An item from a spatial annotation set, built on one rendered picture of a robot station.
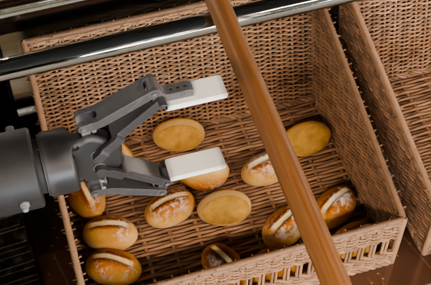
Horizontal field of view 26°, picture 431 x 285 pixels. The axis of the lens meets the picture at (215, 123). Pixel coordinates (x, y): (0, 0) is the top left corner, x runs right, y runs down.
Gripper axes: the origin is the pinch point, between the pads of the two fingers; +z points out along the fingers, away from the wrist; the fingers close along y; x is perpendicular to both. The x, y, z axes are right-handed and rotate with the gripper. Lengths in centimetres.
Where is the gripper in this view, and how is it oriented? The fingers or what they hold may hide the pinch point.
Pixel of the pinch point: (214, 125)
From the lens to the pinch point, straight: 108.2
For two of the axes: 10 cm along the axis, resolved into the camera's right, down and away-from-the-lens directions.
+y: 0.0, 6.1, 7.9
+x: 2.8, 7.6, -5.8
